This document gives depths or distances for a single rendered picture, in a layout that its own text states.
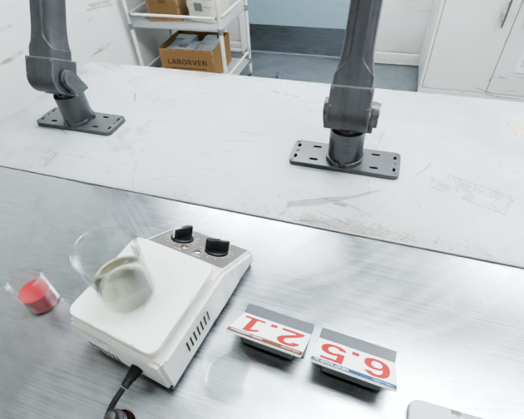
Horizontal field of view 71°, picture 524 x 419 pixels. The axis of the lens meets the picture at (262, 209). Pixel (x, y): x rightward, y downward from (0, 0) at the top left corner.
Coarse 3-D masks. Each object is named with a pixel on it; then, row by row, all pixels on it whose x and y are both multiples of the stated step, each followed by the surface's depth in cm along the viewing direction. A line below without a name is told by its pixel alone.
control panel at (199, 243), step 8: (168, 232) 53; (152, 240) 49; (160, 240) 50; (168, 240) 50; (200, 240) 52; (176, 248) 48; (184, 248) 49; (192, 248) 49; (200, 248) 50; (232, 248) 51; (240, 248) 52; (192, 256) 47; (200, 256) 47; (208, 256) 48; (224, 256) 48; (232, 256) 49; (216, 264) 46; (224, 264) 46
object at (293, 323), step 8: (248, 304) 49; (248, 312) 48; (256, 312) 48; (264, 312) 48; (272, 312) 48; (264, 320) 47; (272, 320) 47; (280, 320) 47; (288, 320) 47; (296, 320) 47; (296, 328) 46; (304, 328) 46; (312, 328) 46; (240, 336) 42; (248, 336) 42; (256, 344) 44; (264, 344) 41; (304, 344) 42; (272, 352) 44; (280, 352) 43; (288, 352) 40; (304, 352) 44
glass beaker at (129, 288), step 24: (96, 240) 38; (120, 240) 39; (72, 264) 34; (96, 264) 39; (120, 264) 34; (144, 264) 38; (96, 288) 35; (120, 288) 36; (144, 288) 38; (120, 312) 38
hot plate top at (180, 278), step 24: (144, 240) 46; (168, 264) 43; (192, 264) 43; (168, 288) 41; (192, 288) 41; (72, 312) 40; (96, 312) 39; (144, 312) 39; (168, 312) 39; (120, 336) 37; (144, 336) 37; (168, 336) 37
